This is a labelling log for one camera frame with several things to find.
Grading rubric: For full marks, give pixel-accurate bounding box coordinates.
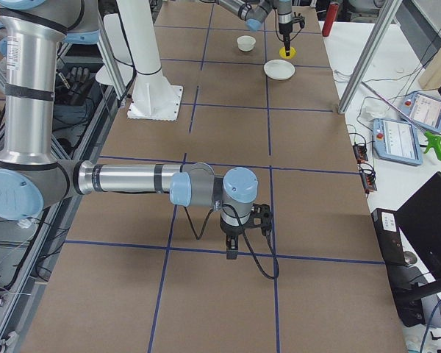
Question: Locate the yellow lemon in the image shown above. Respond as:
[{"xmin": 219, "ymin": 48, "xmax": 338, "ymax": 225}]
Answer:
[{"xmin": 279, "ymin": 46, "xmax": 297, "ymax": 60}]

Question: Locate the white plate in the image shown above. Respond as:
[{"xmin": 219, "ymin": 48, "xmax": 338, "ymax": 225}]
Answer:
[{"xmin": 263, "ymin": 60, "xmax": 295, "ymax": 81}]

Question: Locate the white bowl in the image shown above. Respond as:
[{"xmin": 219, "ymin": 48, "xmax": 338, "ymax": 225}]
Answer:
[{"xmin": 237, "ymin": 35, "xmax": 256, "ymax": 52}]

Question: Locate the red bottle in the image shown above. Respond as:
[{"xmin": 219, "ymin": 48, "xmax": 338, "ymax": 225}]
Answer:
[{"xmin": 322, "ymin": 1, "xmax": 340, "ymax": 38}]

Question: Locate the long blue tape strip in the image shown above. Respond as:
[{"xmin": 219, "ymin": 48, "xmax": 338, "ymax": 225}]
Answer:
[{"xmin": 146, "ymin": 152, "xmax": 189, "ymax": 353}]

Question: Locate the orange circuit board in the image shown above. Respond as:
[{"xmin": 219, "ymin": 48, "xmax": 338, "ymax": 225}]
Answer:
[
  {"xmin": 352, "ymin": 144, "xmax": 368, "ymax": 163},
  {"xmin": 360, "ymin": 172, "xmax": 377, "ymax": 194}
]

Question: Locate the black computer box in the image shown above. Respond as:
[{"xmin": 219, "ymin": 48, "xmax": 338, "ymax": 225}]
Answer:
[{"xmin": 371, "ymin": 208, "xmax": 417, "ymax": 267}]

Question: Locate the near teach pendant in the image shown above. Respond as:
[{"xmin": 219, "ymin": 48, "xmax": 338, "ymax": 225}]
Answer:
[{"xmin": 373, "ymin": 118, "xmax": 423, "ymax": 166}]

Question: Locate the teach pendant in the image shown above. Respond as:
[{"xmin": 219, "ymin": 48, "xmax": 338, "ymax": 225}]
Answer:
[
  {"xmin": 401, "ymin": 92, "xmax": 441, "ymax": 133},
  {"xmin": 373, "ymin": 118, "xmax": 423, "ymax": 166}
]

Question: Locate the crossing blue tape strip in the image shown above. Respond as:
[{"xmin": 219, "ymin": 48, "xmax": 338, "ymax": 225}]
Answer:
[{"xmin": 64, "ymin": 240, "xmax": 385, "ymax": 265}]

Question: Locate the far teach pendant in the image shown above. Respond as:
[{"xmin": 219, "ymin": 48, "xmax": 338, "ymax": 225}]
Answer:
[{"xmin": 401, "ymin": 92, "xmax": 441, "ymax": 133}]

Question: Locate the green plastic clamp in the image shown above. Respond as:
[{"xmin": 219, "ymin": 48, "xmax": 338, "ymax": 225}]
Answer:
[{"xmin": 423, "ymin": 131, "xmax": 441, "ymax": 161}]

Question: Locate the black monitor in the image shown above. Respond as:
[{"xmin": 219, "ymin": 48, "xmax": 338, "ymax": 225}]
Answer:
[{"xmin": 396, "ymin": 171, "xmax": 441, "ymax": 279}]

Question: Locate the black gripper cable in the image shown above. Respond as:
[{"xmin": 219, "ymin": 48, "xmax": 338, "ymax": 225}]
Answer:
[{"xmin": 183, "ymin": 205, "xmax": 280, "ymax": 280}]

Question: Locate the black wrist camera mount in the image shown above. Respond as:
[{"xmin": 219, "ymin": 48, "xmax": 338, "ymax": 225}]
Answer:
[{"xmin": 245, "ymin": 203, "xmax": 273, "ymax": 238}]

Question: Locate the aluminium frame post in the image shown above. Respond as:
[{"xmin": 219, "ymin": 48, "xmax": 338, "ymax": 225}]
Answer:
[{"xmin": 337, "ymin": 0, "xmax": 402, "ymax": 114}]

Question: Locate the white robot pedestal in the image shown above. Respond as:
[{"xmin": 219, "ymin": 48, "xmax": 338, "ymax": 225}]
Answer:
[{"xmin": 104, "ymin": 1, "xmax": 183, "ymax": 121}]

